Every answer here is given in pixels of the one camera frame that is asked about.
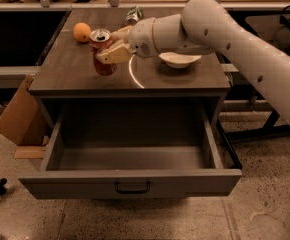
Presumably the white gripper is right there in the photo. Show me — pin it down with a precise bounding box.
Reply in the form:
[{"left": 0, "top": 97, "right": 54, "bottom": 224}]
[{"left": 96, "top": 18, "right": 158, "bottom": 64}]

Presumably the red coke can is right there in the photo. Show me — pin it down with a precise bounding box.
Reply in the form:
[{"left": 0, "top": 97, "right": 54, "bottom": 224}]
[{"left": 88, "top": 28, "right": 118, "bottom": 77}]

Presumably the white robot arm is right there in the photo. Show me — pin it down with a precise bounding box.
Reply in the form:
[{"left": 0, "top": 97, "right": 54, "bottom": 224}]
[{"left": 96, "top": 0, "right": 290, "bottom": 126}]

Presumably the green soda can lying down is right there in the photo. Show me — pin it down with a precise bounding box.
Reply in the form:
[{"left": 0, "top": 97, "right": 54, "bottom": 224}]
[{"left": 125, "top": 6, "right": 144, "bottom": 26}]

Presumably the open grey top drawer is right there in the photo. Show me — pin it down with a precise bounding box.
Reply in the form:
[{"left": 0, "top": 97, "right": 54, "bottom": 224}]
[{"left": 19, "top": 104, "right": 242, "bottom": 199}]

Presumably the orange fruit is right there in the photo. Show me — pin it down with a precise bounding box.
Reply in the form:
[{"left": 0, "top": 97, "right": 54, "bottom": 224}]
[{"left": 73, "top": 22, "right": 91, "bottom": 43}]

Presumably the white paper bowl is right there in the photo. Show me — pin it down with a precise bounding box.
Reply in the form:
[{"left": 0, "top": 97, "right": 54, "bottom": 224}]
[{"left": 159, "top": 52, "right": 201, "bottom": 69}]

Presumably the dark wooden cabinet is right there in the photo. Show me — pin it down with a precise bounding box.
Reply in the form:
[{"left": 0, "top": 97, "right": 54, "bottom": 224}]
[{"left": 28, "top": 7, "right": 233, "bottom": 145}]

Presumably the brown cardboard piece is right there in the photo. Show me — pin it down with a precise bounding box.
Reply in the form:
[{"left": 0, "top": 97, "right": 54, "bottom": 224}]
[{"left": 0, "top": 75, "right": 49, "bottom": 159}]

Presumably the black drawer handle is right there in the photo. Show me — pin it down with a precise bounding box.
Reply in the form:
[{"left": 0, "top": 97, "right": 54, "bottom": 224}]
[{"left": 114, "top": 181, "right": 151, "bottom": 195}]

